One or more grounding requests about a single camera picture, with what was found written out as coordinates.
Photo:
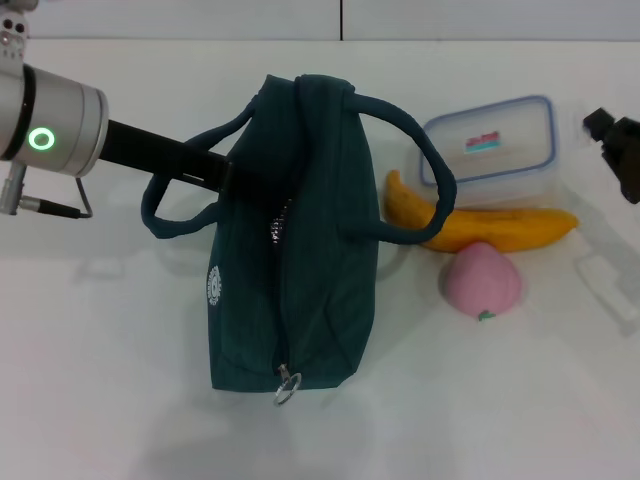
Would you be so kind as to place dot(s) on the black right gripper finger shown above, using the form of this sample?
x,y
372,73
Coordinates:
x,y
631,185
600,125

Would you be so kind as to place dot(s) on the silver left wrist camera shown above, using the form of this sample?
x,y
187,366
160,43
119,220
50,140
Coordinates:
x,y
12,42

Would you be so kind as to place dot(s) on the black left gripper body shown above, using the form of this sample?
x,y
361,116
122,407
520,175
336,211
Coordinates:
x,y
165,150

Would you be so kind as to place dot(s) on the dark teal fabric bag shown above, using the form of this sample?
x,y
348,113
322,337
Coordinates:
x,y
325,250

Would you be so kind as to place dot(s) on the yellow banana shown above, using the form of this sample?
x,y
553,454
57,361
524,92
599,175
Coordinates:
x,y
500,230

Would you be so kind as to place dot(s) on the clear blue-rimmed lunch box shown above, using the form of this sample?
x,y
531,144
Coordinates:
x,y
500,170

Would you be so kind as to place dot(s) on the pink peach toy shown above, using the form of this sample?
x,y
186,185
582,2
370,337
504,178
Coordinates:
x,y
480,285

